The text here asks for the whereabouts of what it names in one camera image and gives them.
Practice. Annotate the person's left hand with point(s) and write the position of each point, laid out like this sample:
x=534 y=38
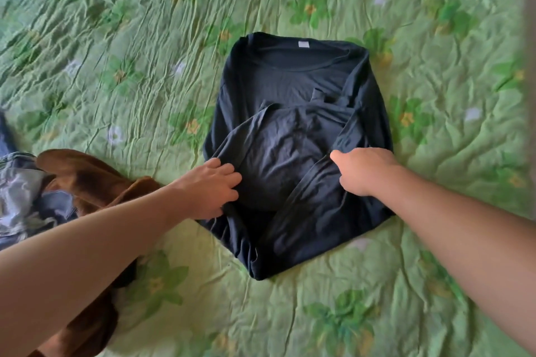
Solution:
x=209 y=189

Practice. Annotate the person's right hand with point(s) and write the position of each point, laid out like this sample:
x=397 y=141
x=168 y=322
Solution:
x=364 y=170

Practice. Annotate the dark navy clothes pile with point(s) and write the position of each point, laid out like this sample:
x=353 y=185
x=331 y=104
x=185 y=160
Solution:
x=284 y=76

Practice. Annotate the brown fleece garment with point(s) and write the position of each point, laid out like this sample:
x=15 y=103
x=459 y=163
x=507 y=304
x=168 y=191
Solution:
x=83 y=172

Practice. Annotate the person's right forearm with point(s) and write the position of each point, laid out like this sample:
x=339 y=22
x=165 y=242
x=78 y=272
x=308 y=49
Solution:
x=460 y=235

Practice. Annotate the person's left forearm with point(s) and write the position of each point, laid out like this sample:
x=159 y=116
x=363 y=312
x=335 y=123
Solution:
x=83 y=252

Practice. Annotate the green floral bedsheet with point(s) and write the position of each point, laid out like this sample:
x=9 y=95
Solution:
x=125 y=13

